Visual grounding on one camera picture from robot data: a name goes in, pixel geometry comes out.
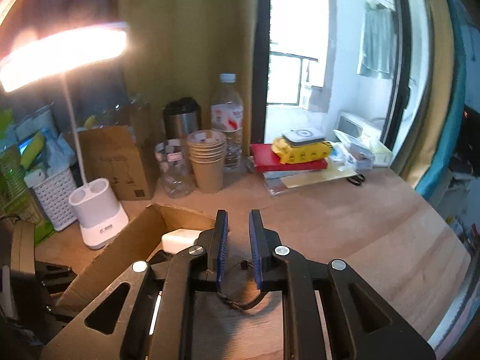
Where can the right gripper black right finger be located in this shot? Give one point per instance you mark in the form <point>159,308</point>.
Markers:
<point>329,311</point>

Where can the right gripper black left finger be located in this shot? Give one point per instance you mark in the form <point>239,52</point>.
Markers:
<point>147,312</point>

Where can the brown leather wristwatch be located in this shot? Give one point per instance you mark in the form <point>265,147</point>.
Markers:
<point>239,292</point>

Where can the cardboard box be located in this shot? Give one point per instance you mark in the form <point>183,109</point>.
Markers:
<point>137,241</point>

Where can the white 33W charger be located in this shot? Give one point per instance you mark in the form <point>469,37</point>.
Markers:
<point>178,240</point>

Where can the clear plastic tray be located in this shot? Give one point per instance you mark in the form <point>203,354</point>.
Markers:
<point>289,181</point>

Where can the red book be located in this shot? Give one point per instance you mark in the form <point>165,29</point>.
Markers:
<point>267,161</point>

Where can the yellow snack package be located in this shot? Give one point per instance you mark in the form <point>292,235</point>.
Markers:
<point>290,154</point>

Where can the black scissors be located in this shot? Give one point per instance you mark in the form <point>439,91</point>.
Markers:
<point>356,180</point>

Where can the clear glass stickered jar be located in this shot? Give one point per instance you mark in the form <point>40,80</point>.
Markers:
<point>174,170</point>

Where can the stack of brown paper cups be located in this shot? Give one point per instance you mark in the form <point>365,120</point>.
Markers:
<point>207,150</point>

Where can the white boxes stack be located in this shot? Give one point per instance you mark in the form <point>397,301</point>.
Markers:
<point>360,143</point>

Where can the white perforated plastic basket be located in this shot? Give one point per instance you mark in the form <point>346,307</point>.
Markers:
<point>52,192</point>

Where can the clear plastic water bottle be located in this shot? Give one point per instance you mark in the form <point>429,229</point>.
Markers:
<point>227,113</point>

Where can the brown lamp packaging box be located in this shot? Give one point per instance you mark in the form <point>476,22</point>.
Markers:
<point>126,160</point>

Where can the steel thermos black lid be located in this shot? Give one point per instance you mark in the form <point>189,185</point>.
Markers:
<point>181,118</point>

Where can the green package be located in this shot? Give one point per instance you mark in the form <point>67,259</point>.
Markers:
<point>17,200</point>

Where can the black television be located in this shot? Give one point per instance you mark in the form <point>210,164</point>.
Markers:
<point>468,142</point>

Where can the hanging grey garment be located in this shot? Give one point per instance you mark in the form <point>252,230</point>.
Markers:
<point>377,41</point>

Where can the grey white wireless charger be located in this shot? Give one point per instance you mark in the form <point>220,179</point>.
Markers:
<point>303,136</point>

